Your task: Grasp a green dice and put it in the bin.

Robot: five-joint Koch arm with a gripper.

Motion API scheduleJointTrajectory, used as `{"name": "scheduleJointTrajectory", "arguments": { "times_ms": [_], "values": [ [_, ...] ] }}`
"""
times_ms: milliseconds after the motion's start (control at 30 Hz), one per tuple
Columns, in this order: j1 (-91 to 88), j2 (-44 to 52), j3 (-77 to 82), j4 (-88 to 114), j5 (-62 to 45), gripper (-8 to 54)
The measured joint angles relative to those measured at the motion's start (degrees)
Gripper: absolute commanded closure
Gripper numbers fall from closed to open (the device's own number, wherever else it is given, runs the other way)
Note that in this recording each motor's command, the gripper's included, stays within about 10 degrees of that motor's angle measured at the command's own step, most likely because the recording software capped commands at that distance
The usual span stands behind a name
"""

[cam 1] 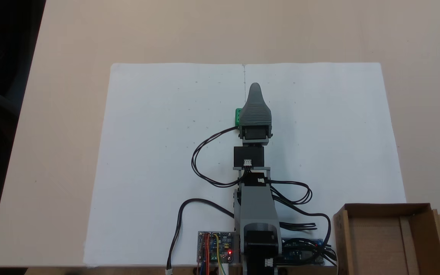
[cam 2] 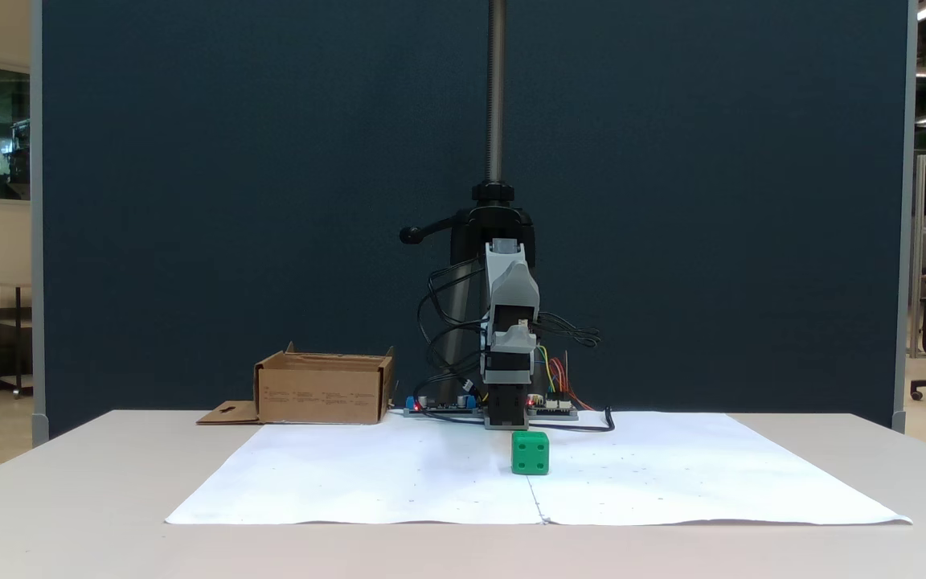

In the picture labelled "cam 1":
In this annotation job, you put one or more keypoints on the wide grey moving gripper jaw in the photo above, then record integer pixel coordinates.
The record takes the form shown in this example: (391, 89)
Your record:
(255, 110)

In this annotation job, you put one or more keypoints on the brown cardboard box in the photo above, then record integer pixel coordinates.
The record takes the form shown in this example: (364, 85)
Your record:
(372, 238)

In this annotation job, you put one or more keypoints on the white paper sheet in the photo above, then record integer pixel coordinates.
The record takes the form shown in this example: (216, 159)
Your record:
(147, 152)

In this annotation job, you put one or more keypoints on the blue circuit board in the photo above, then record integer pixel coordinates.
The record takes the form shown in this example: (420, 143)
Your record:
(300, 255)

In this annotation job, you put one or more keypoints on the green die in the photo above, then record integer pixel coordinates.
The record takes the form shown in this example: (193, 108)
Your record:
(238, 116)

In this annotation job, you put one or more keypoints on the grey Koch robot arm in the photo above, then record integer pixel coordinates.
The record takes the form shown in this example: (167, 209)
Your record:
(256, 202)

